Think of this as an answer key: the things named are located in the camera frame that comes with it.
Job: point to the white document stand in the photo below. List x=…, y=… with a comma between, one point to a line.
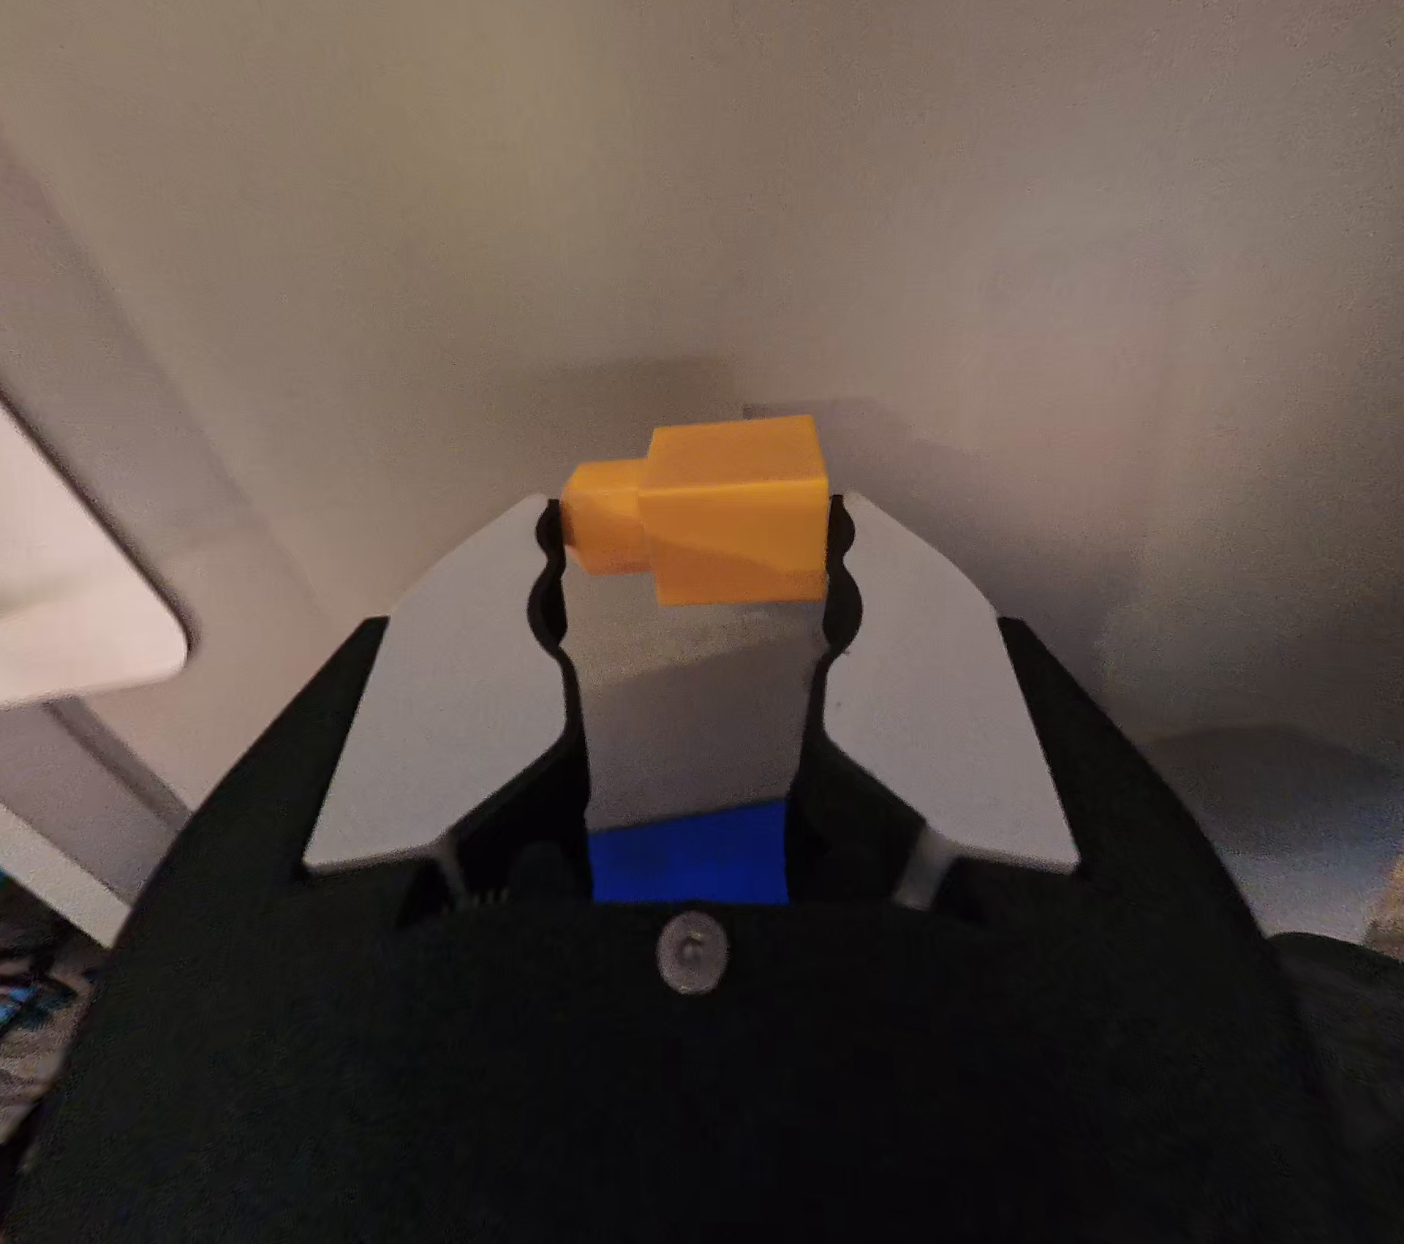
x=66, y=607

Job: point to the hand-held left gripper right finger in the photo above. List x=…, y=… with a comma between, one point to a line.
x=943, y=717

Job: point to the yellow one-stud building block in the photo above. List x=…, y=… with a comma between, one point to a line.
x=734, y=509

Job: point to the blue plastic bin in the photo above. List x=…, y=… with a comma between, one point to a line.
x=680, y=860

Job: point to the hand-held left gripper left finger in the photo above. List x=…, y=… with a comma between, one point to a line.
x=439, y=717

